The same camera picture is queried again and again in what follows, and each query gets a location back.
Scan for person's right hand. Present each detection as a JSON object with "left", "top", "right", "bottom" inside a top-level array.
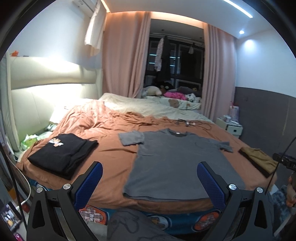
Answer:
[{"left": 286, "top": 172, "right": 295, "bottom": 207}]

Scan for white hanging garment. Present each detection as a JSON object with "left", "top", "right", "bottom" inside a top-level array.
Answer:
[{"left": 84, "top": 1, "right": 107, "bottom": 57}]

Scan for white bedside cabinet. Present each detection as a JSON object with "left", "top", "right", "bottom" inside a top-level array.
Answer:
[{"left": 215, "top": 118, "right": 243, "bottom": 138}]

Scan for pink curtain right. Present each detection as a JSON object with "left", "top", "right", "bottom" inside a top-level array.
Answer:
[{"left": 201, "top": 23, "right": 236, "bottom": 121}]

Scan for pink curtain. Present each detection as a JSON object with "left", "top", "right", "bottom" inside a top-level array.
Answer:
[
  {"left": 102, "top": 11, "right": 151, "bottom": 98},
  {"left": 201, "top": 23, "right": 236, "bottom": 121}
]

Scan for folded brown garment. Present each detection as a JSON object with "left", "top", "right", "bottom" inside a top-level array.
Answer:
[{"left": 239, "top": 147, "right": 277, "bottom": 178}]

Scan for beige plush toy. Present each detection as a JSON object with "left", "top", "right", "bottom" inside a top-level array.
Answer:
[{"left": 142, "top": 86, "right": 162, "bottom": 97}]

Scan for smartphone on floor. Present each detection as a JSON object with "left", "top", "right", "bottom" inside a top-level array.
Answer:
[{"left": 1, "top": 202, "right": 23, "bottom": 232}]

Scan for cream blanket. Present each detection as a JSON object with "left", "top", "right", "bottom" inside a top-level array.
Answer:
[{"left": 49, "top": 92, "right": 215, "bottom": 125}]

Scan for black cable on bed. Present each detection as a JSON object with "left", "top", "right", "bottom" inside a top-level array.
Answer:
[{"left": 172, "top": 118, "right": 212, "bottom": 131}]

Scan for grey t-shirt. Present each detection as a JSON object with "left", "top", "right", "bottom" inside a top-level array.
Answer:
[{"left": 118, "top": 128, "right": 245, "bottom": 202}]

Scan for pink plush blanket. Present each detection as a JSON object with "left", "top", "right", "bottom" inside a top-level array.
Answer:
[{"left": 164, "top": 92, "right": 187, "bottom": 100}]

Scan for cream padded headboard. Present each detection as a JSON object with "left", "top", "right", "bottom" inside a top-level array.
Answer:
[{"left": 1, "top": 53, "right": 103, "bottom": 152}]

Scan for hanging clothes at window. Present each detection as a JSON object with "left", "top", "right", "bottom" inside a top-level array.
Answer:
[{"left": 154, "top": 36, "right": 171, "bottom": 81}]

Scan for folded black garment with print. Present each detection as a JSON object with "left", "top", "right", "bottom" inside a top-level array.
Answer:
[{"left": 28, "top": 133, "right": 99, "bottom": 180}]

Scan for pink curtain left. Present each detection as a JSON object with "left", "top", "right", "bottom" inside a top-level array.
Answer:
[{"left": 102, "top": 11, "right": 151, "bottom": 98}]

